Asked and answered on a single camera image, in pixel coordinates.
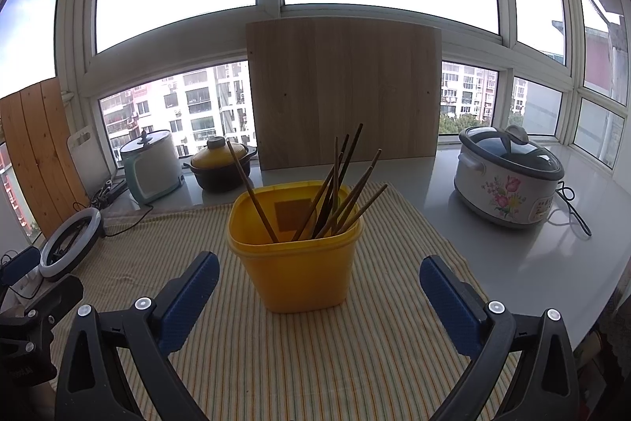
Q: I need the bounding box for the light wooden board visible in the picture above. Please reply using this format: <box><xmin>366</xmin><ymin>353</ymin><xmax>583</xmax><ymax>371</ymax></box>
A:
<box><xmin>245</xmin><ymin>19</ymin><xmax>443</xmax><ymax>172</ymax></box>

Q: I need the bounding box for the white charger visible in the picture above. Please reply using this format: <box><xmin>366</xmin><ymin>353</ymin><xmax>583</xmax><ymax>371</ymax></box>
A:
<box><xmin>17</xmin><ymin>270</ymin><xmax>43</xmax><ymax>298</ymax></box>

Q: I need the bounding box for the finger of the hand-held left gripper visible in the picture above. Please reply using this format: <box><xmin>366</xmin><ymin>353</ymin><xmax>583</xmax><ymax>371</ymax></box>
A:
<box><xmin>0</xmin><ymin>247</ymin><xmax>41</xmax><ymax>286</ymax></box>
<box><xmin>0</xmin><ymin>274</ymin><xmax>84</xmax><ymax>345</ymax></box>

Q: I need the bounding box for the floral slow cooker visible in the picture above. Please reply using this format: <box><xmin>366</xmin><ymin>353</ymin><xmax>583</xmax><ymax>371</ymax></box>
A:
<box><xmin>454</xmin><ymin>125</ymin><xmax>565</xmax><ymax>229</ymax></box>

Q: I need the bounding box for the white cutting board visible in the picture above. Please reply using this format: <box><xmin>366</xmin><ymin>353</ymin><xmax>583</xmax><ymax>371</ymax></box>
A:
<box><xmin>66</xmin><ymin>126</ymin><xmax>113</xmax><ymax>200</ymax></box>

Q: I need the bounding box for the teal rice cooker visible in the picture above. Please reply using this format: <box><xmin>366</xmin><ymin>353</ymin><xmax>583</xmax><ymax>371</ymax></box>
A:
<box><xmin>119</xmin><ymin>130</ymin><xmax>184</xmax><ymax>206</ymax></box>

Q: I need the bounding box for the orange plank board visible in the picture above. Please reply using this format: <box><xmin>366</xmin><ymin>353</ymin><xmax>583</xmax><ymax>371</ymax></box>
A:
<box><xmin>0</xmin><ymin>77</ymin><xmax>90</xmax><ymax>238</ymax></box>

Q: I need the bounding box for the white ring light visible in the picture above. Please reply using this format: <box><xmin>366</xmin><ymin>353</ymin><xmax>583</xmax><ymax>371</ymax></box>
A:
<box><xmin>38</xmin><ymin>208</ymin><xmax>105</xmax><ymax>279</ymax></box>

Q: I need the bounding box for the black metal stand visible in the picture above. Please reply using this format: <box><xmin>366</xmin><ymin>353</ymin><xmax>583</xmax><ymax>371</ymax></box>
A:
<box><xmin>89</xmin><ymin>178</ymin><xmax>129</xmax><ymax>207</ymax></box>

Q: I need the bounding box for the yellow plastic container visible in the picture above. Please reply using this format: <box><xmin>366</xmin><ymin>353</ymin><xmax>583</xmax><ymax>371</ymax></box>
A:
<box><xmin>227</xmin><ymin>179</ymin><xmax>364</xmax><ymax>314</ymax></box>

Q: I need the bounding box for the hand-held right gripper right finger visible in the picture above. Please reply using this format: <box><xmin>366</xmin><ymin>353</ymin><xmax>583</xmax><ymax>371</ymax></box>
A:
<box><xmin>419</xmin><ymin>254</ymin><xmax>580</xmax><ymax>421</ymax></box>

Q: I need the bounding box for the black clay pot yellow lid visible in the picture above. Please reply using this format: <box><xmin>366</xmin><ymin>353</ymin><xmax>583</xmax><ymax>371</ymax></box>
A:
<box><xmin>183</xmin><ymin>136</ymin><xmax>258</xmax><ymax>193</ymax></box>

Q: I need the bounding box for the black slow cooker cord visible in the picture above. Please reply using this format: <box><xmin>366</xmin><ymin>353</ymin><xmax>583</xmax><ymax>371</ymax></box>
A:
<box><xmin>549</xmin><ymin>187</ymin><xmax>592</xmax><ymax>237</ymax></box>

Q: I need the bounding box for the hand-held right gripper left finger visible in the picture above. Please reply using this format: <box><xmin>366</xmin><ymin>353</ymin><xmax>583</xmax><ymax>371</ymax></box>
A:
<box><xmin>54</xmin><ymin>251</ymin><xmax>221</xmax><ymax>421</ymax></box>

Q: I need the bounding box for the striped cloth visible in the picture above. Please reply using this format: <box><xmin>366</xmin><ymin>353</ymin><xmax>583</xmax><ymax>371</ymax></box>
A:
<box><xmin>49</xmin><ymin>181</ymin><xmax>575</xmax><ymax>421</ymax></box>

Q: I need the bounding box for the black ring light cable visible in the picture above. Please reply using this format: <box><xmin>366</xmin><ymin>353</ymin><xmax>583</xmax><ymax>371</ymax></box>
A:
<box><xmin>105</xmin><ymin>205</ymin><xmax>155</xmax><ymax>238</ymax></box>

